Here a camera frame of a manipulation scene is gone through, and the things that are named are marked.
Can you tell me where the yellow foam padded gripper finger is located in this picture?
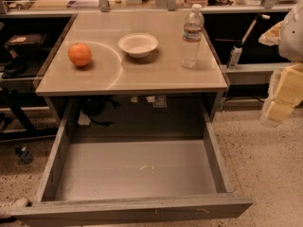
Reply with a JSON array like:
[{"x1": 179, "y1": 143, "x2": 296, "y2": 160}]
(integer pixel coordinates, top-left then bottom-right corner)
[{"x1": 260, "y1": 62, "x2": 303, "y2": 127}]

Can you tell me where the grey top drawer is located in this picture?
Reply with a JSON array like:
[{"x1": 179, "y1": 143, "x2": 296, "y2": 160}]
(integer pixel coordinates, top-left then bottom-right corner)
[{"x1": 13, "y1": 97, "x2": 253, "y2": 227}]

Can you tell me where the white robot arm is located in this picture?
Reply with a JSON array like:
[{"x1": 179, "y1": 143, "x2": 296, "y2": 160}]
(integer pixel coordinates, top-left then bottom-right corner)
[{"x1": 258, "y1": 0, "x2": 303, "y2": 127}]

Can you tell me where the grey drawer cabinet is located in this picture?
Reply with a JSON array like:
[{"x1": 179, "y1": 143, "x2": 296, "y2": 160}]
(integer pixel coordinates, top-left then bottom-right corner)
[{"x1": 36, "y1": 9, "x2": 228, "y2": 97}]

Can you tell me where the clear plastic water bottle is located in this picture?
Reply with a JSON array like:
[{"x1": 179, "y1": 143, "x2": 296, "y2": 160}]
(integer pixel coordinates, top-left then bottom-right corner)
[{"x1": 181, "y1": 4, "x2": 205, "y2": 68}]

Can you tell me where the white bowl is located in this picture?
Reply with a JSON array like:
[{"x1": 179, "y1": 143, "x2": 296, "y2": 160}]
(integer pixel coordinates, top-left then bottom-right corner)
[{"x1": 118, "y1": 33, "x2": 158, "y2": 59}]

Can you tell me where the orange fruit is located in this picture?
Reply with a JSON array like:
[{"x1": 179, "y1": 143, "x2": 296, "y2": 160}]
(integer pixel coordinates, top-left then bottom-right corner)
[{"x1": 67, "y1": 43, "x2": 92, "y2": 67}]

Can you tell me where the black chair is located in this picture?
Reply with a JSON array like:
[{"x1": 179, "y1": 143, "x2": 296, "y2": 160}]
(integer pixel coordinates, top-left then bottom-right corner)
[{"x1": 0, "y1": 22, "x2": 60, "y2": 142}]

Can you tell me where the white sneaker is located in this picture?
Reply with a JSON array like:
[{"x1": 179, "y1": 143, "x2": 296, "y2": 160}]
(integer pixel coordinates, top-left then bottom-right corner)
[{"x1": 0, "y1": 198, "x2": 29, "y2": 219}]

